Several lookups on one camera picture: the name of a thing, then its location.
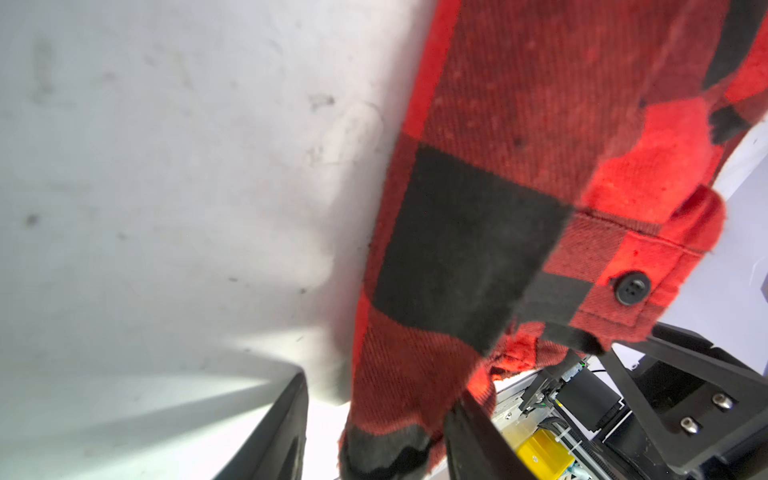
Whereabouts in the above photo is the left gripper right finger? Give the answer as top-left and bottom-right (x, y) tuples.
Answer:
(443, 391), (536, 480)

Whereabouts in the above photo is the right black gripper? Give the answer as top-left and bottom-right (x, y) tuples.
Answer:
(518, 324), (767, 479)

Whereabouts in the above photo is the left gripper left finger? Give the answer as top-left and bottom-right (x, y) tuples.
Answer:
(215, 371), (309, 480)

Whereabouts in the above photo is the red black plaid shirt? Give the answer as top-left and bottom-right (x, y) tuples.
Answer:
(339, 1), (767, 479)

